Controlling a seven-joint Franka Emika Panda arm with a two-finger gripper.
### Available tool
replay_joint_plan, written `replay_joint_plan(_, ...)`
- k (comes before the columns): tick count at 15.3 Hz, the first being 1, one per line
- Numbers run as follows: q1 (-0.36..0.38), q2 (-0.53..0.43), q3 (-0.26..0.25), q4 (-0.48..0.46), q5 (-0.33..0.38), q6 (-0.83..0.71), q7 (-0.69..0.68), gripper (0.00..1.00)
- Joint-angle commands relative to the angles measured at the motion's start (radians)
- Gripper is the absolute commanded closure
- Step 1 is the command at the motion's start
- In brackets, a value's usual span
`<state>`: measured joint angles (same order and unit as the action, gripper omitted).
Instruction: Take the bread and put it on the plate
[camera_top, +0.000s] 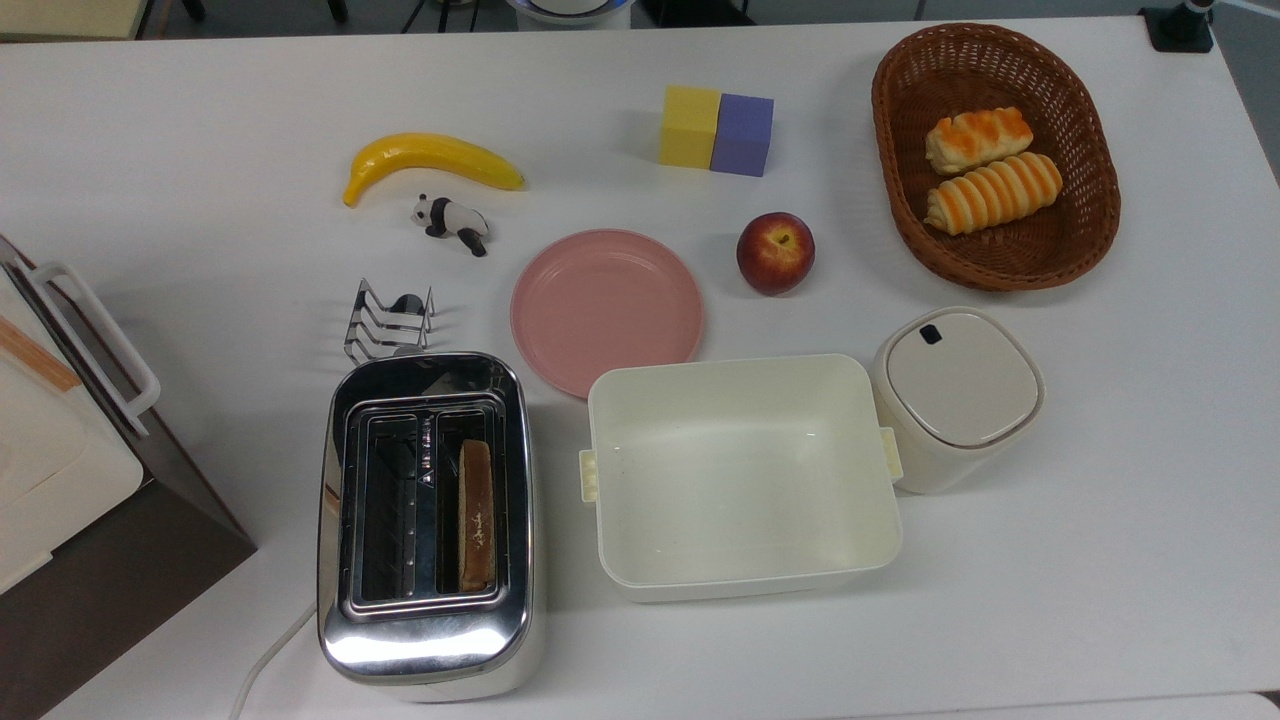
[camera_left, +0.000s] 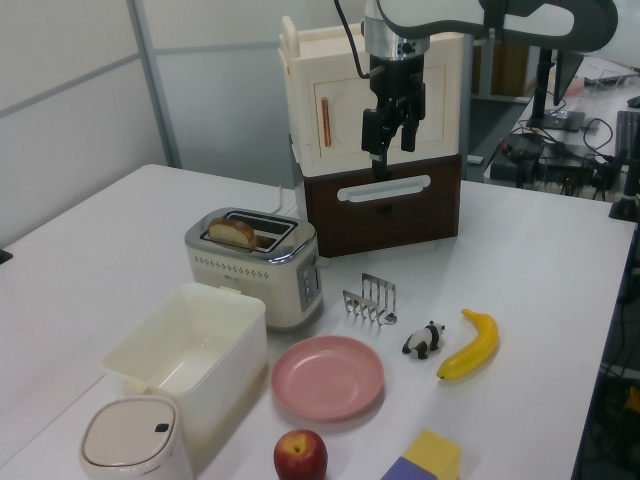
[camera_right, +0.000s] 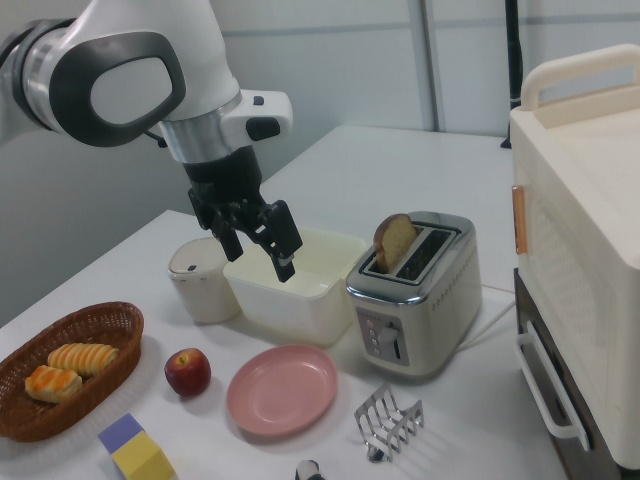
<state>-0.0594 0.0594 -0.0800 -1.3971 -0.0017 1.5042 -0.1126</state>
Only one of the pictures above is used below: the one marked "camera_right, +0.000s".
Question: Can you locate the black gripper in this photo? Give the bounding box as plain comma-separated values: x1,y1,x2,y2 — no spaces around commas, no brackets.
181,144,305,284

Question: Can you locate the toast bread slice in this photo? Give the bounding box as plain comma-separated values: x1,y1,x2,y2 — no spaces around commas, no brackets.
373,213,419,275

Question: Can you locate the pink plate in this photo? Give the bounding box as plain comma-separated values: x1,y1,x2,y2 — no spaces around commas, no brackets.
226,343,339,437

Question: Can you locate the striped bread roll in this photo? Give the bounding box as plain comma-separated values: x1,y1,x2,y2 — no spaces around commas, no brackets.
47,342,121,379

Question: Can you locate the white rectangular plastic container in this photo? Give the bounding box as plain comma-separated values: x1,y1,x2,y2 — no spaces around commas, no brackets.
222,226,369,350

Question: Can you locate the small white lidded bin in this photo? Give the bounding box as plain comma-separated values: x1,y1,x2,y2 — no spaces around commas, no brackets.
167,237,242,324

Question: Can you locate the red apple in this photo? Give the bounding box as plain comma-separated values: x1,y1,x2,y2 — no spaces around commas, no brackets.
164,347,212,398

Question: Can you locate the brown wicker basket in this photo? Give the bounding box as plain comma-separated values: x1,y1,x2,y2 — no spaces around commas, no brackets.
0,300,145,443

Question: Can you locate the cream and chrome toaster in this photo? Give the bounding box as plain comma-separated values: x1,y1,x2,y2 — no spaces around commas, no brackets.
345,210,484,379

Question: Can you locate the metal toast rack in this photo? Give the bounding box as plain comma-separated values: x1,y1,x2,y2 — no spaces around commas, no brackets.
353,382,425,464

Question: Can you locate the purple foam block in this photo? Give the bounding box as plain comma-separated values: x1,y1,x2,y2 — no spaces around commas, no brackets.
97,413,146,455

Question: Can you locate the yellow foam block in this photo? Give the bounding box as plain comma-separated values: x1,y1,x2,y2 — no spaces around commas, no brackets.
110,430,176,480

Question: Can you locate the orange glazed pastry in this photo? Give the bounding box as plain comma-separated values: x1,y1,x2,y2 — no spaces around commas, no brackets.
24,364,84,404

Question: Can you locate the black pole stand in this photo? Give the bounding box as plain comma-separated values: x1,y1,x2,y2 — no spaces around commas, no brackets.
501,0,524,149

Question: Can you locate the cream microwave oven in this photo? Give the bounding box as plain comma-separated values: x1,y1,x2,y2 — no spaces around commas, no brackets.
509,43,640,471

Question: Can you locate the white toaster power cable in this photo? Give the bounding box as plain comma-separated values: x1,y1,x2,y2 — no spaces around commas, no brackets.
459,284,517,352

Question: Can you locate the wooden cabinet handle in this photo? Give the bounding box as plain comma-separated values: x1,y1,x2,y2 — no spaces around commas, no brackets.
511,184,528,255

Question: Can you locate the white bar handle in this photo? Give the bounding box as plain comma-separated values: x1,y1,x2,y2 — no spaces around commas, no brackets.
516,319,592,452

